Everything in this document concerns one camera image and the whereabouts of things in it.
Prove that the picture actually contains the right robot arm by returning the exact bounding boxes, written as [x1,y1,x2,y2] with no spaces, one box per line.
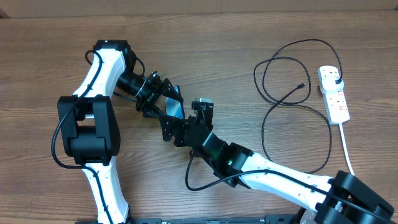
[159,104,394,223]

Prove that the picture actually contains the white power strip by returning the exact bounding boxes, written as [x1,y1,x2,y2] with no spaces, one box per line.
[317,65,350,124]

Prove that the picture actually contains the white charger plug adapter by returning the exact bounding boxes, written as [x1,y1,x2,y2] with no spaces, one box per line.
[320,77,345,94]

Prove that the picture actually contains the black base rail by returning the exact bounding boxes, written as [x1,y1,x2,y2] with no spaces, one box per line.
[74,213,307,224]

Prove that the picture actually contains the blue-screen Samsung smartphone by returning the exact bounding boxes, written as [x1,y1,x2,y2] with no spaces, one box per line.
[165,97,185,119]

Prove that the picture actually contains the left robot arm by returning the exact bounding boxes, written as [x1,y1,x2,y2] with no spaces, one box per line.
[54,40,185,223]

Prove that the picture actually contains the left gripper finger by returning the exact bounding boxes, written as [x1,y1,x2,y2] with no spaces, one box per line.
[161,78,183,103]
[142,103,165,118]

